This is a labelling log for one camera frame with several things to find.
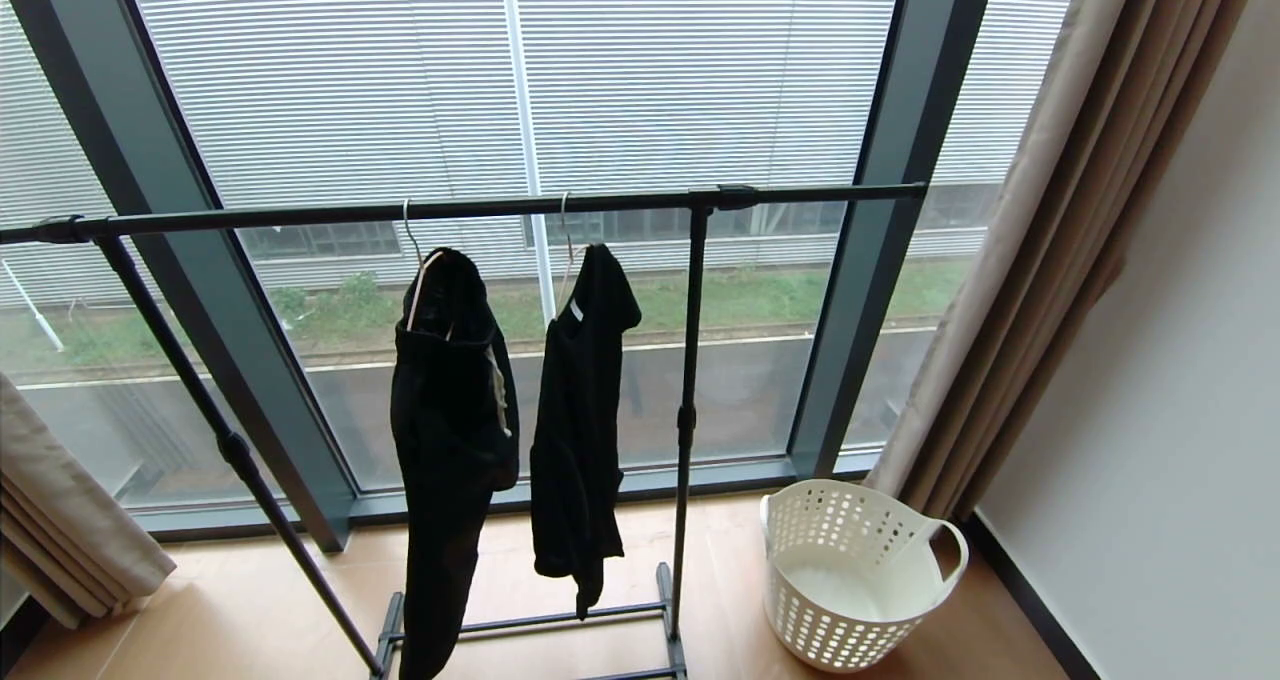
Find pink clothes hanger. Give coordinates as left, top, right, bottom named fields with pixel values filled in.
left=553, top=193, right=589, bottom=316
left=400, top=198, right=446, bottom=336

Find black short-sleeved shirt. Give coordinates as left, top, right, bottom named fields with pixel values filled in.
left=529, top=243, right=643, bottom=621

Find black shorts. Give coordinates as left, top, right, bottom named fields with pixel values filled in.
left=390, top=247, right=521, bottom=680

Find black clothes rack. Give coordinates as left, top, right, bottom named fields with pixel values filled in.
left=0, top=184, right=929, bottom=680

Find white laundry basket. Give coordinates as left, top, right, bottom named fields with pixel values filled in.
left=760, top=478, right=969, bottom=673

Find window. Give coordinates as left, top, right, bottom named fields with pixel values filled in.
left=0, top=0, right=1091, bottom=541

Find beige curtain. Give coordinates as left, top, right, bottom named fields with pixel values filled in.
left=865, top=0, right=1266, bottom=521
left=0, top=375, right=178, bottom=629

